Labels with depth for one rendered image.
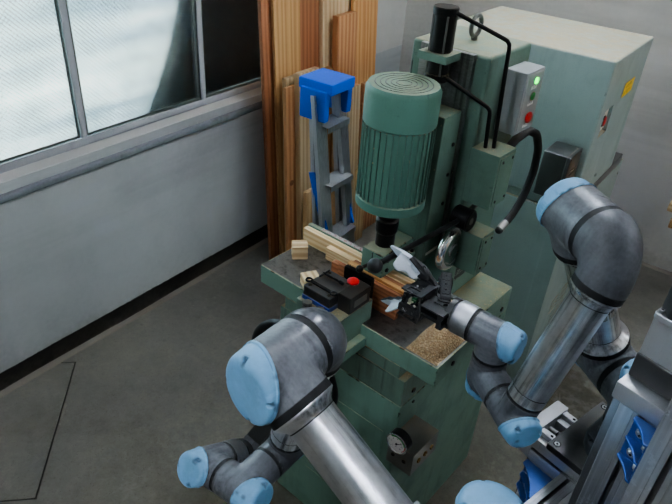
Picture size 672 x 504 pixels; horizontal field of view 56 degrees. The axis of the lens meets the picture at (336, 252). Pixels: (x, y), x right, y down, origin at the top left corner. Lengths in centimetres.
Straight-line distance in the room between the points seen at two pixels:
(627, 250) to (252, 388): 65
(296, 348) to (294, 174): 216
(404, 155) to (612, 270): 55
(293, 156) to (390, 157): 162
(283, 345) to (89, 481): 160
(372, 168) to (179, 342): 166
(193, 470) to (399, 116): 85
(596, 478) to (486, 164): 78
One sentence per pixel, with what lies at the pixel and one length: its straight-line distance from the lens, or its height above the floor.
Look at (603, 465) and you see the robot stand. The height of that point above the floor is 108.
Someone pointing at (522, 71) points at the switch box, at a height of 148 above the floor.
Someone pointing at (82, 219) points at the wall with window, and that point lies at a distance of 270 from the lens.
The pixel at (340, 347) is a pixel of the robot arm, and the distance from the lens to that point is 105.
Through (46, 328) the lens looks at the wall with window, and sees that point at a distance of 283.
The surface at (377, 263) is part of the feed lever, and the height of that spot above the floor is 117.
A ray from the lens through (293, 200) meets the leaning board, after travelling 314.
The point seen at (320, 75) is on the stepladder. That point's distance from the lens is 251.
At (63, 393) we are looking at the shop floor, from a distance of 281.
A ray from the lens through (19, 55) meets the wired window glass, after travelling 247.
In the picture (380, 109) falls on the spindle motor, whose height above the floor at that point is 143.
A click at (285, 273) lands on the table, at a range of 177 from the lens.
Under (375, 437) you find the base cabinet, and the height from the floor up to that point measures 55.
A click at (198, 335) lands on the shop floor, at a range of 295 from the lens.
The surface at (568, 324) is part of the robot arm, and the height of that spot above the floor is 123.
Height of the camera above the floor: 193
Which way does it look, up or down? 33 degrees down
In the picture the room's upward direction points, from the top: 4 degrees clockwise
